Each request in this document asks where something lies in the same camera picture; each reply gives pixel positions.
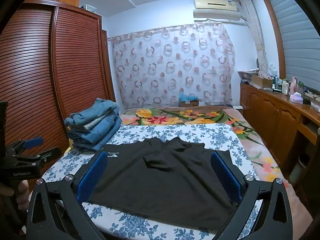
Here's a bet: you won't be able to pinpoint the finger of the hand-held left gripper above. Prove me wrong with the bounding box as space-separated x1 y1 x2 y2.
6 137 44 155
11 147 62 167

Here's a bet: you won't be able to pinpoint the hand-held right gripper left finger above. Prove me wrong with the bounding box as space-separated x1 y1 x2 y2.
26 151 108 240

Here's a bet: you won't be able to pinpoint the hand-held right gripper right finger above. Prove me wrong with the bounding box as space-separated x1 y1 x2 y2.
210 151 293 240

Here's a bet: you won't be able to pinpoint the black pants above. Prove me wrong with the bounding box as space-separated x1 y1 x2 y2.
88 137 238 230

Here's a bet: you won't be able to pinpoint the person's left hand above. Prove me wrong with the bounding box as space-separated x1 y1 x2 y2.
14 182 30 207

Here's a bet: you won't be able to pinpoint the pale grey folded jeans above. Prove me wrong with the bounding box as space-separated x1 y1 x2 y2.
82 116 118 131

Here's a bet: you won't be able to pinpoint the blue floral white bed sheet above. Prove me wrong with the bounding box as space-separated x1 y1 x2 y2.
41 124 259 240

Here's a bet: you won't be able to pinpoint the faded blue folded jeans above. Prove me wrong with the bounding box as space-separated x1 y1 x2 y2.
69 98 120 122

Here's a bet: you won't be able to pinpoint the grey waste bin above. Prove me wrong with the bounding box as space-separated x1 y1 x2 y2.
290 154 311 186

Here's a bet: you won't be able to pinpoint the brown wooden sideboard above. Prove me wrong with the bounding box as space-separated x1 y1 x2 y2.
240 82 320 178

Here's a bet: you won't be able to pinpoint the colourful flower print blanket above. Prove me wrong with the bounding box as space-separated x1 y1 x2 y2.
119 106 313 240

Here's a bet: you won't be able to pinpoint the brown slatted wooden wardrobe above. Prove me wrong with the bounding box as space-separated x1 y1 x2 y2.
0 0 116 180

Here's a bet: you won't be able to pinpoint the cardboard box with blue cloth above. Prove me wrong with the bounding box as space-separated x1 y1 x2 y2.
179 92 200 107

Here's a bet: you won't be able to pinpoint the pink tissue box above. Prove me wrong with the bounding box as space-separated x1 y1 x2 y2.
290 92 304 104

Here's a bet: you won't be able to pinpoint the circle print sheer curtain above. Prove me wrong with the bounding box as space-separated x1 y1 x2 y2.
108 22 237 110

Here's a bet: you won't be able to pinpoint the cream lace window curtain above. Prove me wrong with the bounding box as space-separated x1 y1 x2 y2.
239 0 270 79

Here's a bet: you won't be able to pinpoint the grey window blind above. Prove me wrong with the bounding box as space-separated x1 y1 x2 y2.
265 0 320 88

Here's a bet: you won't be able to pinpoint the white wall air conditioner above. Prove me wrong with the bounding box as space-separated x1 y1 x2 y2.
192 0 242 22

